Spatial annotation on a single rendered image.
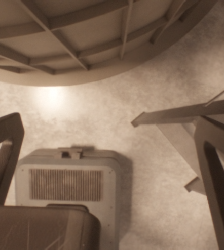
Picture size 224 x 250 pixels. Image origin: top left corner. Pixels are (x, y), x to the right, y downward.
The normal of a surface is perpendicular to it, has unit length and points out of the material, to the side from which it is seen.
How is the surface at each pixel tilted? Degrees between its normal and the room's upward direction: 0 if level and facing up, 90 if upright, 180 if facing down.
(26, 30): 0
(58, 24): 0
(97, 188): 0
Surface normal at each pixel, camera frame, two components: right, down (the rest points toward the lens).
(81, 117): -0.01, 0.11
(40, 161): 0.00, -0.62
